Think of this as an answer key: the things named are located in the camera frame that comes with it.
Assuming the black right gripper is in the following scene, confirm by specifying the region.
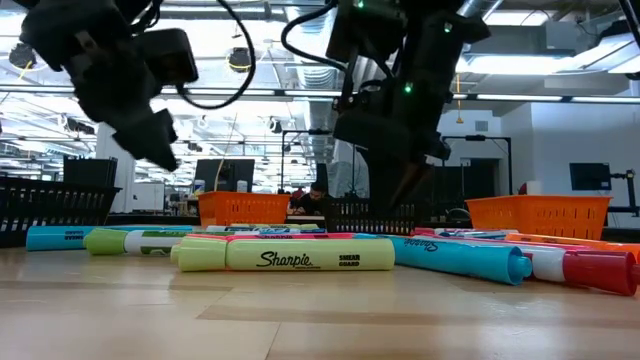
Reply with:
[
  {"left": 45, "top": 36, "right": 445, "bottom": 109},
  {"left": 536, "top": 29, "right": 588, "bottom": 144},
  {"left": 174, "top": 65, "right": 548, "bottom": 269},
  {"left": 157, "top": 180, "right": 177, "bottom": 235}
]
[{"left": 331, "top": 74, "right": 454, "bottom": 211}]

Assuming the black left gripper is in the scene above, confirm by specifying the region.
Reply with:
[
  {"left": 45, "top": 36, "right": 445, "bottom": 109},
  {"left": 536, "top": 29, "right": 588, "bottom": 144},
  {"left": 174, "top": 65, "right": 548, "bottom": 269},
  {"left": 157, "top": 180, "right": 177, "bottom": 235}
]
[{"left": 64, "top": 47, "right": 180, "bottom": 173}]

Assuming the black plastic basket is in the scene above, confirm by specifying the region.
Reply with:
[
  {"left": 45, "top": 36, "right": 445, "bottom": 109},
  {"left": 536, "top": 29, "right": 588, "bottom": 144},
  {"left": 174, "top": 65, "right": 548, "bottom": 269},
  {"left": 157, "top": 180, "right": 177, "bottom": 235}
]
[
  {"left": 0, "top": 174, "right": 123, "bottom": 250},
  {"left": 324, "top": 197, "right": 419, "bottom": 236}
]

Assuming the thin blue marker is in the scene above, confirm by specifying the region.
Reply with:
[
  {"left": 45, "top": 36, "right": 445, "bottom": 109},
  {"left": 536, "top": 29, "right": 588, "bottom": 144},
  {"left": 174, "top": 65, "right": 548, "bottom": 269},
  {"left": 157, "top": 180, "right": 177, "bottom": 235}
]
[{"left": 249, "top": 227, "right": 327, "bottom": 236}]

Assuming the turquoise Sharpie highlighter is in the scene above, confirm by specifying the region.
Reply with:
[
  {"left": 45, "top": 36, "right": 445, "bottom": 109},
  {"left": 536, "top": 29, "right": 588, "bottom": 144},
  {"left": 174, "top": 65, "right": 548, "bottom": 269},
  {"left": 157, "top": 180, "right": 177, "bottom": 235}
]
[
  {"left": 352, "top": 233, "right": 534, "bottom": 287},
  {"left": 25, "top": 224, "right": 195, "bottom": 253}
]

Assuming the blue and white marker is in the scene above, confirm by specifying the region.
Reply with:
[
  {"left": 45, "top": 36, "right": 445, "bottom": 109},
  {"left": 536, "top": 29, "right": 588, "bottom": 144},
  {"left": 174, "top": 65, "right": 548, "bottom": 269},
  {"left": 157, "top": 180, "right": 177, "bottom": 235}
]
[{"left": 434, "top": 227, "right": 521, "bottom": 239}]

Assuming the thick green Expo marker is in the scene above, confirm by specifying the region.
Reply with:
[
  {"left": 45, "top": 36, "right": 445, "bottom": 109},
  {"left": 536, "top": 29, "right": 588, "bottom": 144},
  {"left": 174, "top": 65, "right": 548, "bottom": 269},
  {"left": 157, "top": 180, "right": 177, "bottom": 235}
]
[{"left": 82, "top": 228, "right": 190, "bottom": 257}]

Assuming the light green Sharpie highlighter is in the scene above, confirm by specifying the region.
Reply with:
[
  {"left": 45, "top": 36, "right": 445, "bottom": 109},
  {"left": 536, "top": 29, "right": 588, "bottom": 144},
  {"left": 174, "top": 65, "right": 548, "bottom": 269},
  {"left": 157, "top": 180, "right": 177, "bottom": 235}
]
[
  {"left": 228, "top": 222, "right": 321, "bottom": 231},
  {"left": 169, "top": 236, "right": 397, "bottom": 274}
]

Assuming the orange plastic basket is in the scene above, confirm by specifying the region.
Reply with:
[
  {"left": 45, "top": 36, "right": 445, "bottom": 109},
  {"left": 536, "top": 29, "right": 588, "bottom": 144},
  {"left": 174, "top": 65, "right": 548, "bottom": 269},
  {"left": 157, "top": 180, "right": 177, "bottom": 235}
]
[
  {"left": 464, "top": 194, "right": 613, "bottom": 241},
  {"left": 197, "top": 190, "right": 291, "bottom": 229}
]

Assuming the slim pink highlighter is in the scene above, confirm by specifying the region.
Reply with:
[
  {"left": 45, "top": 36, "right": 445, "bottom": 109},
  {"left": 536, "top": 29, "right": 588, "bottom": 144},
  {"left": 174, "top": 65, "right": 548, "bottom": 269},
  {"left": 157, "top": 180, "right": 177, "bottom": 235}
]
[{"left": 413, "top": 230, "right": 594, "bottom": 253}]

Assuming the orange highlighter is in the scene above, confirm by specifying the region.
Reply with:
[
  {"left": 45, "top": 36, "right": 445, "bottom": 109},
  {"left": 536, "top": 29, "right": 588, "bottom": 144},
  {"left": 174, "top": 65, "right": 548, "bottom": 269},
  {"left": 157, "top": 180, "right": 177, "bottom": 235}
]
[{"left": 504, "top": 232, "right": 640, "bottom": 261}]

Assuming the white marker with red cap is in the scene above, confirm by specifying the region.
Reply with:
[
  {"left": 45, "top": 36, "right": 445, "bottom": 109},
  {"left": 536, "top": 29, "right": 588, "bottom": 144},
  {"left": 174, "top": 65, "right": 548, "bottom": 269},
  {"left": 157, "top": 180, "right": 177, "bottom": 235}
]
[{"left": 519, "top": 244, "right": 640, "bottom": 297}]

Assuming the white column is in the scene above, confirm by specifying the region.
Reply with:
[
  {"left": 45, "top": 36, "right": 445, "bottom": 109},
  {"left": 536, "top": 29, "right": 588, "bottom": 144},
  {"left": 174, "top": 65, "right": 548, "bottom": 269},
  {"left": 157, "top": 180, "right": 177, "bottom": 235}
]
[{"left": 95, "top": 122, "right": 137, "bottom": 215}]

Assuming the black computer monitor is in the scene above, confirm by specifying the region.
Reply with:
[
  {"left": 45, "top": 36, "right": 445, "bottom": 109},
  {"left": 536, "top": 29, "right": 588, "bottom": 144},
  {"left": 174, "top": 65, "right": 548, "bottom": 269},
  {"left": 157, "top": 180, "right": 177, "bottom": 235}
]
[{"left": 193, "top": 158, "right": 256, "bottom": 194}]

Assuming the person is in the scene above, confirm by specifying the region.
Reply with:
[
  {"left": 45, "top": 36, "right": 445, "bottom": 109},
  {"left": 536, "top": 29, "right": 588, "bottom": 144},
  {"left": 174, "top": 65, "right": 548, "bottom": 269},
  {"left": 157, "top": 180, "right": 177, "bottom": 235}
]
[{"left": 293, "top": 180, "right": 335, "bottom": 217}]

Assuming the black partition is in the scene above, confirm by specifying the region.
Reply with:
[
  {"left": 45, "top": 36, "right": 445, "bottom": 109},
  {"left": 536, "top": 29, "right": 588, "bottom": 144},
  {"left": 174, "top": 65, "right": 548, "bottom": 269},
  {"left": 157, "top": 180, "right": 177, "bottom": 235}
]
[{"left": 419, "top": 158, "right": 501, "bottom": 224}]

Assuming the orange hanging cone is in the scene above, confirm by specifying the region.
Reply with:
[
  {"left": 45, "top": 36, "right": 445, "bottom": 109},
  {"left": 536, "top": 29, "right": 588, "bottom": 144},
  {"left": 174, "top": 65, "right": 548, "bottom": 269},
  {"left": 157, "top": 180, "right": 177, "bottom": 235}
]
[{"left": 454, "top": 72, "right": 464, "bottom": 125}]

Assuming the long ceiling light strip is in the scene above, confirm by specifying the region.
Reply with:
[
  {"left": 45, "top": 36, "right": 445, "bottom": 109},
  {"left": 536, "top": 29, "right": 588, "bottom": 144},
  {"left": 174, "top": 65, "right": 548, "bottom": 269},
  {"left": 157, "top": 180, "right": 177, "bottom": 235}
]
[{"left": 0, "top": 84, "right": 640, "bottom": 105}]

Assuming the bright ceiling light panel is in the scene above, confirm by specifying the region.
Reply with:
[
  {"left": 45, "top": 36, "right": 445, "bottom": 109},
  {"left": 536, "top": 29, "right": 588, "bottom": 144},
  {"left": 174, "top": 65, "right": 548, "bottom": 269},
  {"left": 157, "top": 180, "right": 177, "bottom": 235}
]
[{"left": 454, "top": 49, "right": 640, "bottom": 76}]

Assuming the black gantry frame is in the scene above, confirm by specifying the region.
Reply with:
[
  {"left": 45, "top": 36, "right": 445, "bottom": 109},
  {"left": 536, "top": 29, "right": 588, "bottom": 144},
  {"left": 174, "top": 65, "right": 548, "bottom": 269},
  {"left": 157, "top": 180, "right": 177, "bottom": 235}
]
[
  {"left": 280, "top": 128, "right": 335, "bottom": 196},
  {"left": 441, "top": 133, "right": 514, "bottom": 197}
]

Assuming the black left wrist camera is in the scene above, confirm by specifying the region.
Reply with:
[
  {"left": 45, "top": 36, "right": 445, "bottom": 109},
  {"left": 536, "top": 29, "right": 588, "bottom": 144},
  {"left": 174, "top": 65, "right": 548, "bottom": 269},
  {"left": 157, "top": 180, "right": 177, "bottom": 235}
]
[{"left": 133, "top": 28, "right": 200, "bottom": 85}]

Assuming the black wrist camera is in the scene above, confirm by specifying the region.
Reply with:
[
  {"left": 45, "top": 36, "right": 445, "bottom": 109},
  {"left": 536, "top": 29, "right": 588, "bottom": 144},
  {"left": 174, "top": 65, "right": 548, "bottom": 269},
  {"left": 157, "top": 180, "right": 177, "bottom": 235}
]
[
  {"left": 133, "top": 28, "right": 200, "bottom": 85},
  {"left": 325, "top": 0, "right": 407, "bottom": 65}
]

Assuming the black ceiling camera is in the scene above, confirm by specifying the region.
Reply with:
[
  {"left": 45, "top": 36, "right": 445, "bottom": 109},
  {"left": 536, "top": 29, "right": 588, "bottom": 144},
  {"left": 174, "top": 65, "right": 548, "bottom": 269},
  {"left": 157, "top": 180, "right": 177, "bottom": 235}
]
[
  {"left": 8, "top": 41, "right": 38, "bottom": 70},
  {"left": 227, "top": 46, "right": 253, "bottom": 74}
]

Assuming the silver ventilation duct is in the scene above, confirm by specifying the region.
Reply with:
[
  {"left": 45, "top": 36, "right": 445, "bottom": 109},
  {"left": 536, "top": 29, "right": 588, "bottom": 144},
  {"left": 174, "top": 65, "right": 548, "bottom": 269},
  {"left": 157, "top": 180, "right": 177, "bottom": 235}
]
[{"left": 298, "top": 64, "right": 341, "bottom": 134}]

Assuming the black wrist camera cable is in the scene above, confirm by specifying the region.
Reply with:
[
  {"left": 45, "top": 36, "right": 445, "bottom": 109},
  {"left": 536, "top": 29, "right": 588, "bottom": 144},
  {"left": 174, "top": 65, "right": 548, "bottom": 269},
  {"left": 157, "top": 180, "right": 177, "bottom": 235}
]
[
  {"left": 174, "top": 0, "right": 258, "bottom": 111},
  {"left": 280, "top": 0, "right": 347, "bottom": 72}
]

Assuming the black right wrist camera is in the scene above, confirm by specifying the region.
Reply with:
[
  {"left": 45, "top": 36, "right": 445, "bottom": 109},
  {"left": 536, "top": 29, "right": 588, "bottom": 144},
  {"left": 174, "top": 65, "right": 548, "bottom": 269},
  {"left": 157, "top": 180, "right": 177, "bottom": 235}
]
[{"left": 325, "top": 0, "right": 407, "bottom": 65}]

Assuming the black wall monitor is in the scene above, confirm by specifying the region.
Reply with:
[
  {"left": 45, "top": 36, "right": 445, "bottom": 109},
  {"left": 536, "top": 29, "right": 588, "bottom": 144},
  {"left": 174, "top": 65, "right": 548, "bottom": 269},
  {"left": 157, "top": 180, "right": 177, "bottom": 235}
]
[{"left": 568, "top": 161, "right": 613, "bottom": 192}]

